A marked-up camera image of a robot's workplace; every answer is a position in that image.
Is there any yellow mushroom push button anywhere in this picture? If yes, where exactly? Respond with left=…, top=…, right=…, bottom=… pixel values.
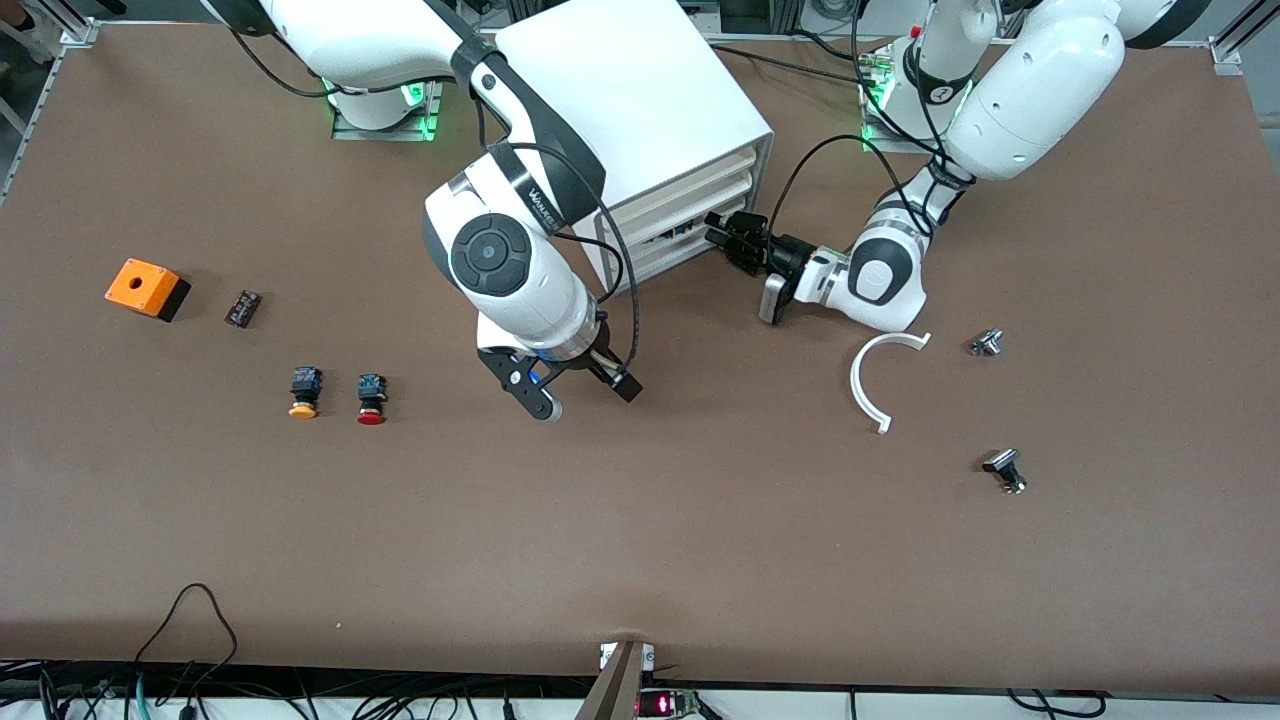
left=288, top=366, right=323, bottom=420

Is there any white curved plastic arc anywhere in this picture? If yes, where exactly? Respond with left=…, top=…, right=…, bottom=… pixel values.
left=850, top=331, right=932, bottom=436

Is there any black box red display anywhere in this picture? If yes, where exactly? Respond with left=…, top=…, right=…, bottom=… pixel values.
left=637, top=688, right=701, bottom=719

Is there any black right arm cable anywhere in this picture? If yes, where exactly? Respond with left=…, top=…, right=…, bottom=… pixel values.
left=470, top=90, right=643, bottom=373

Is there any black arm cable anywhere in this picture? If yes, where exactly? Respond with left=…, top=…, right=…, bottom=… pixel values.
left=768, top=133, right=946, bottom=236
left=470, top=90, right=643, bottom=373

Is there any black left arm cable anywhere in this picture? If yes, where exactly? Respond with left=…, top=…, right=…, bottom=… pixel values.
left=768, top=133, right=946, bottom=236

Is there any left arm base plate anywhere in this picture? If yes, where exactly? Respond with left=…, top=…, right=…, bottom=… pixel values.
left=860, top=40, right=951, bottom=154

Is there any silver black key switch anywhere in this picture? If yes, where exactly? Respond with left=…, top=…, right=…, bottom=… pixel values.
left=981, top=448, right=1029, bottom=496

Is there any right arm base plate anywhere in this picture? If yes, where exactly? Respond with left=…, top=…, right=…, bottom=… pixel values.
left=330, top=80, right=441, bottom=143

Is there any brown camera mount post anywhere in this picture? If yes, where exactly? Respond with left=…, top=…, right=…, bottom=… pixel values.
left=575, top=640, right=656, bottom=720

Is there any thin black cable loop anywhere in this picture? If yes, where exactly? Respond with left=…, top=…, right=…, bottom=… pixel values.
left=130, top=583, right=241, bottom=691

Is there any orange black button enclosure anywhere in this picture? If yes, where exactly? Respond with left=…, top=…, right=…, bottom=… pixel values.
left=104, top=258, right=191, bottom=323

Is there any silver aluminium frame profile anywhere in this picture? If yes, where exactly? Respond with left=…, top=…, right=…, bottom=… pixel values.
left=0, top=15, right=101, bottom=206
left=1208, top=0, right=1280, bottom=76

